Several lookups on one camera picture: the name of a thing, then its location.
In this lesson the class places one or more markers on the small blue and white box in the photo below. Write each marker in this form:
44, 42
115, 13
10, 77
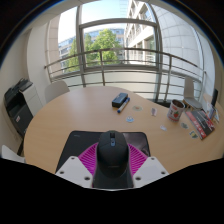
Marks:
209, 110

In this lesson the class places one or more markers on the green tree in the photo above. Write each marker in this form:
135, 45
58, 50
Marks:
103, 45

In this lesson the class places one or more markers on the black whiteboard eraser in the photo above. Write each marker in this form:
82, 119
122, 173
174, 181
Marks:
119, 99

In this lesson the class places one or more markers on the white chair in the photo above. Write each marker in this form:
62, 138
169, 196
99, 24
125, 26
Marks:
56, 90
10, 155
190, 91

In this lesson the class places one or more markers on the grey animal sticker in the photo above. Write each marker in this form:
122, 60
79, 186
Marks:
184, 125

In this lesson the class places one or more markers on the black tablet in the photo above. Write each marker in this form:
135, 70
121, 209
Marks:
214, 97

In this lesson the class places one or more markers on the small white sticker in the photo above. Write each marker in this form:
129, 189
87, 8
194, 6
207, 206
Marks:
163, 127

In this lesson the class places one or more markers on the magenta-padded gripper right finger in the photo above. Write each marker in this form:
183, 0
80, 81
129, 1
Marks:
151, 168

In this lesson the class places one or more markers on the black cat-print mouse pad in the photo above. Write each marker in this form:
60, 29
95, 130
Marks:
78, 141

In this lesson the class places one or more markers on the red and black magazine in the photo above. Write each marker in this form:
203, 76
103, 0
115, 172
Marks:
202, 124

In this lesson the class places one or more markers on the black and white office printer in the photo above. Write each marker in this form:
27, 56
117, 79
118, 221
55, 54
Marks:
18, 106

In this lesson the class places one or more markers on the strawberry-print mug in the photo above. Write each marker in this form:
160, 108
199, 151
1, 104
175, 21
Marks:
175, 110

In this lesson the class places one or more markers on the round pale sticker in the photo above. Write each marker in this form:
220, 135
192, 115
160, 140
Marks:
137, 108

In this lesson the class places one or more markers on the metal balcony railing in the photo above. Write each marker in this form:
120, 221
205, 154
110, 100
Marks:
102, 71

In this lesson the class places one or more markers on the feather-shaped white sticker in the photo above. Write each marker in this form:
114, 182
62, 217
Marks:
153, 111

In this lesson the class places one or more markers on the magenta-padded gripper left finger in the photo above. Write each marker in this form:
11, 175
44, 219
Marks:
71, 168

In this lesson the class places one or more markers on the small blue sticker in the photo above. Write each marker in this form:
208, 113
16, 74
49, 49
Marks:
129, 119

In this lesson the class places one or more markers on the black computer mouse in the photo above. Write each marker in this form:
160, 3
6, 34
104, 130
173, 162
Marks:
112, 160

